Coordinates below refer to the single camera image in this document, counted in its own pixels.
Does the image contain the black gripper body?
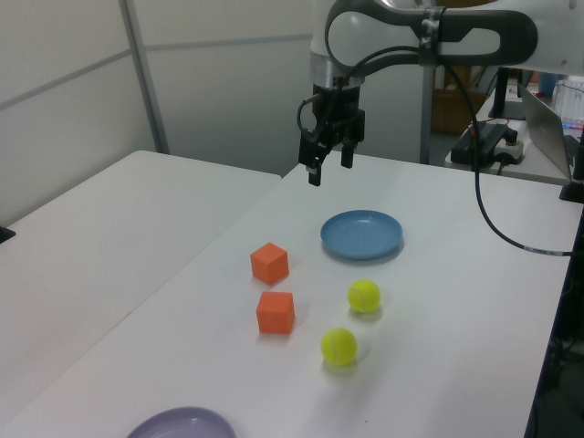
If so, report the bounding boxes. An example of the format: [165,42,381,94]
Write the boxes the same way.
[312,85,366,148]

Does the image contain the orange cube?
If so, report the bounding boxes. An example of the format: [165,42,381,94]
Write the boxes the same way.
[255,290,296,336]
[249,242,290,287]

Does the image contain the yellow tennis ball black print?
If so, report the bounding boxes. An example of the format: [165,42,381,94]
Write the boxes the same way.
[319,327,359,367]

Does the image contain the blue plate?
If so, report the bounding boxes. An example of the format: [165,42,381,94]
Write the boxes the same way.
[319,209,405,262]

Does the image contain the brown cardboard box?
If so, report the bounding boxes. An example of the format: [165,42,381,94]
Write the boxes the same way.
[432,89,485,134]

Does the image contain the black power supply box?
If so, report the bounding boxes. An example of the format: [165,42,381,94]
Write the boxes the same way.
[450,122,508,164]

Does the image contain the emergency stop button box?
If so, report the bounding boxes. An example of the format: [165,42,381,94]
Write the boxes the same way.
[495,130,525,166]

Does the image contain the black monitor stand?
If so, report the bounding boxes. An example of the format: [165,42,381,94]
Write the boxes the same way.
[495,68,526,120]

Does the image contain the white background desk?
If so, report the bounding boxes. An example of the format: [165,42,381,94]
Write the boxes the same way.
[444,93,574,186]

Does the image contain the purple plate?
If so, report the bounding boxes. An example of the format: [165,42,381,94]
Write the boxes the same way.
[126,406,239,438]

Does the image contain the grey partition post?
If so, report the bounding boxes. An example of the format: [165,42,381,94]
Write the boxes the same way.
[119,0,171,155]
[419,63,443,165]

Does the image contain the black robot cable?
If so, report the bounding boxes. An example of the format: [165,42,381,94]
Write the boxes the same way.
[297,44,575,257]

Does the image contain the dark table side frame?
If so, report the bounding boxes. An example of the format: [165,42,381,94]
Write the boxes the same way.
[523,200,584,438]

